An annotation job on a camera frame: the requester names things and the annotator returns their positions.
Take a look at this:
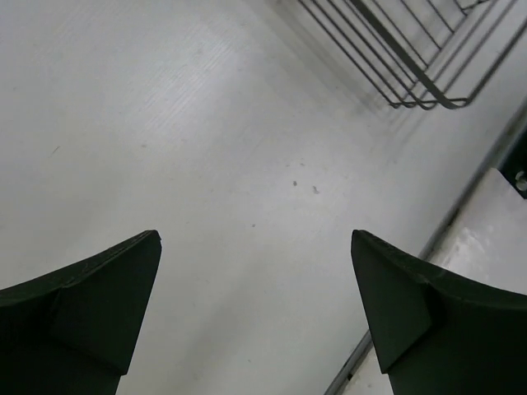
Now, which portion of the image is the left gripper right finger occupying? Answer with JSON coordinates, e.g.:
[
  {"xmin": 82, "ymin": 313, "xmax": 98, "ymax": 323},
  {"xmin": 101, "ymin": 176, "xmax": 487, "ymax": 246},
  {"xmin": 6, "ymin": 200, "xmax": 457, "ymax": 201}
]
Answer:
[{"xmin": 351, "ymin": 230, "xmax": 526, "ymax": 394}]

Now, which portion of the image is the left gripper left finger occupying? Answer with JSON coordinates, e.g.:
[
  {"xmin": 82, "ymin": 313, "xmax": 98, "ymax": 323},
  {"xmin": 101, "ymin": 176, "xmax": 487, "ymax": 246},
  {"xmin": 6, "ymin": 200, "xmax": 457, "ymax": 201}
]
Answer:
[{"xmin": 1, "ymin": 230, "xmax": 161, "ymax": 394}]

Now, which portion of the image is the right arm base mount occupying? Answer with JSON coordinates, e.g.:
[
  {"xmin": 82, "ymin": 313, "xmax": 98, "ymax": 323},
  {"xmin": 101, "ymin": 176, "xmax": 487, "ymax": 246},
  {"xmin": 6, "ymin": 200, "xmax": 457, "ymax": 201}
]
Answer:
[{"xmin": 497, "ymin": 125, "xmax": 526, "ymax": 200}]

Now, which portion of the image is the grey wire dish rack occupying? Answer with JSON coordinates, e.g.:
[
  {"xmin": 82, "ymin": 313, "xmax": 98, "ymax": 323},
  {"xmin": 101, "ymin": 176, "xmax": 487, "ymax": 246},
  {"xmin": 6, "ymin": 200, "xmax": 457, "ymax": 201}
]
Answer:
[{"xmin": 283, "ymin": 1, "xmax": 526, "ymax": 110}]

